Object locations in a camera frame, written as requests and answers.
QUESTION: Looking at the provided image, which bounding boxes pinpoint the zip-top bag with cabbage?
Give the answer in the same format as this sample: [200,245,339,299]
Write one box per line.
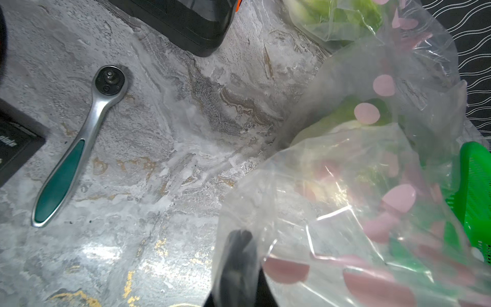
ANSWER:
[213,24,490,306]
[283,0,418,52]

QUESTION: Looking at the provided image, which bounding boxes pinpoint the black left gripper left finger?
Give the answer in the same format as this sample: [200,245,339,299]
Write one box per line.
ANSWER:
[203,230,258,306]

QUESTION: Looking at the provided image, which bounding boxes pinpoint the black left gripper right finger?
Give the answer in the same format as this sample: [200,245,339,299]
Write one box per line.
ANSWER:
[254,269,278,307]

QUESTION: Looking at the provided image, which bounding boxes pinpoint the black tool case orange latches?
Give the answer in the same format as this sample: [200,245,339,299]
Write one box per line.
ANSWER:
[111,0,242,58]

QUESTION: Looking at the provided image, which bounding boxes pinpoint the chinese cabbage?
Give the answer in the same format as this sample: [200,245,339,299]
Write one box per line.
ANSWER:
[291,95,400,190]

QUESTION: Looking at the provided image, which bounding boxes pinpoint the green perforated plastic basket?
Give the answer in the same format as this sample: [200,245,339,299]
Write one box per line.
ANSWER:
[442,142,490,264]

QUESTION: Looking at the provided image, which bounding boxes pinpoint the ratchet wrench green handle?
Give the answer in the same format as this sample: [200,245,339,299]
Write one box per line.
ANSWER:
[31,65,129,228]

